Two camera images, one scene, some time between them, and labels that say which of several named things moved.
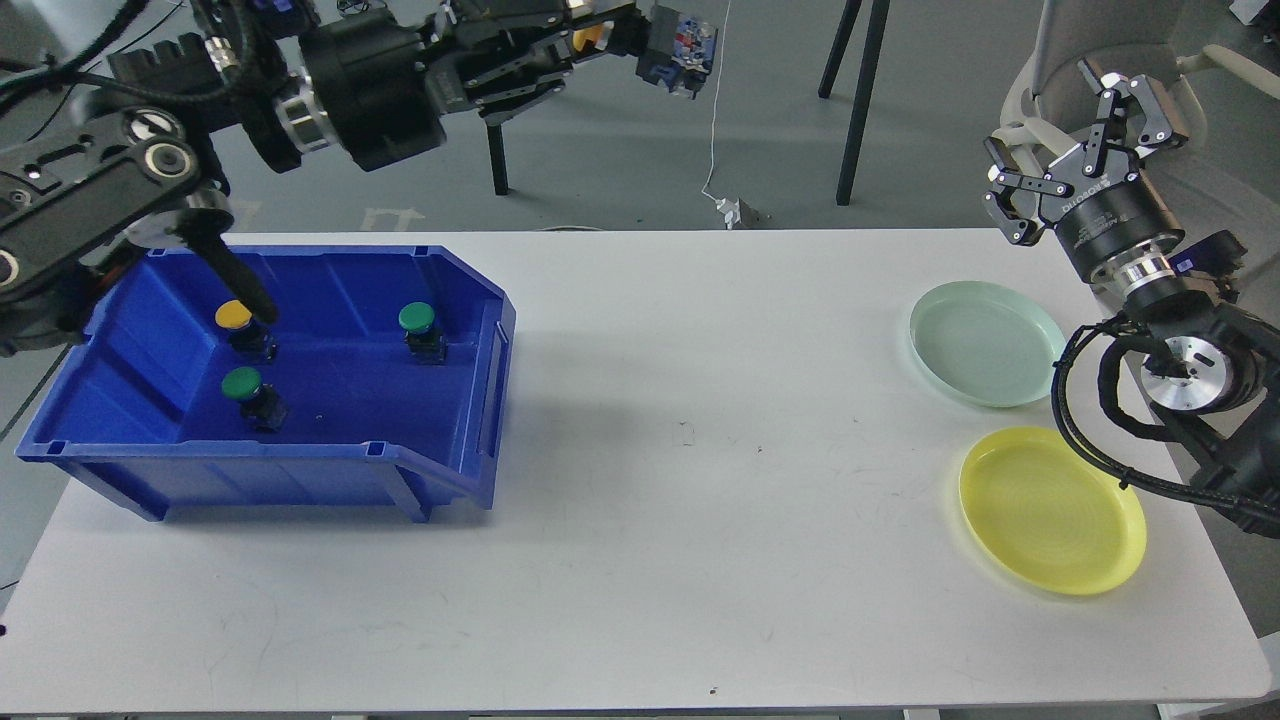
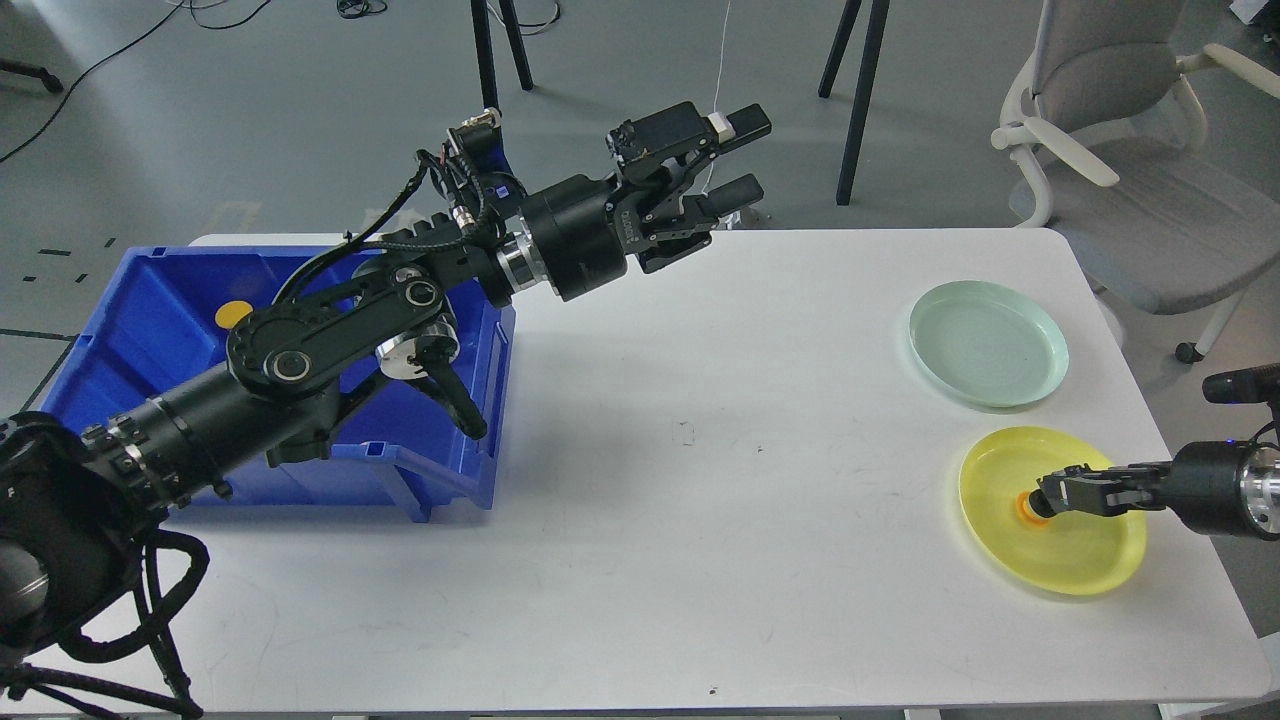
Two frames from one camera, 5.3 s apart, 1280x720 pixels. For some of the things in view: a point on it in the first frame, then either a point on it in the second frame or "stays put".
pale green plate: [986, 344] stays put
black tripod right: [877, 25] stays put
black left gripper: [374, 85] -> [579, 234]
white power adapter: [731, 211] stays put
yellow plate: [1046, 515] stays put
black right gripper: [1105, 216] -> [1200, 482]
